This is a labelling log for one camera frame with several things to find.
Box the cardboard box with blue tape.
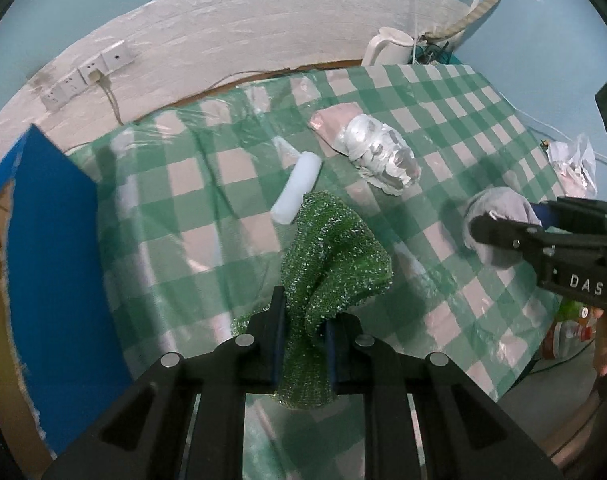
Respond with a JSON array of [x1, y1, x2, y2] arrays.
[[0, 125, 134, 461]]

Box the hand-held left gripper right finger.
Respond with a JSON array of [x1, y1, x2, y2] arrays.
[[323, 312, 567, 480]]

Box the white foam roll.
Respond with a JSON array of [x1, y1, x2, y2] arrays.
[[270, 151, 322, 225]]

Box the grey cloth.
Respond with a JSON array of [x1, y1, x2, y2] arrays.
[[461, 187, 544, 267]]

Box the pink pouch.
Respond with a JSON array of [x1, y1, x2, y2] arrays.
[[308, 102, 367, 157]]

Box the beige wrapped pipe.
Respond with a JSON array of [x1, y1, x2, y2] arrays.
[[423, 0, 514, 44]]

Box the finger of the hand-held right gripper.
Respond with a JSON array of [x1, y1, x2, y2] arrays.
[[531, 197, 607, 234], [470, 211, 551, 266]]

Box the green sparkly scouring cloth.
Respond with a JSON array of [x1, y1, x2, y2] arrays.
[[232, 191, 395, 411]]

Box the white wall socket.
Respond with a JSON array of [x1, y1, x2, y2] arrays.
[[58, 72, 87, 99], [40, 87, 67, 111], [100, 41, 134, 72], [78, 57, 109, 86]]

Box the green checked tablecloth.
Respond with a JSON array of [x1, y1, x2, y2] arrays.
[[66, 62, 577, 480]]

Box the black floor cable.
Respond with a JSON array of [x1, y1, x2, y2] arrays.
[[133, 57, 364, 124]]

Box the crumpled white plastic bag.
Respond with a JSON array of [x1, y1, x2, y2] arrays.
[[548, 132, 599, 199]]

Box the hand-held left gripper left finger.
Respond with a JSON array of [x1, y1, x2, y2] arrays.
[[42, 285, 289, 480]]

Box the grey plug cable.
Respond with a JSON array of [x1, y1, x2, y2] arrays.
[[90, 70, 127, 126]]

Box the silver foil bag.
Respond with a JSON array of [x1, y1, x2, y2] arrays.
[[337, 114, 423, 196]]

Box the white electric kettle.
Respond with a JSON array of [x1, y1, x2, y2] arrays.
[[361, 26, 415, 67]]

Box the teal plastic basket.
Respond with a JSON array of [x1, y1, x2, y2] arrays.
[[413, 42, 465, 66]]

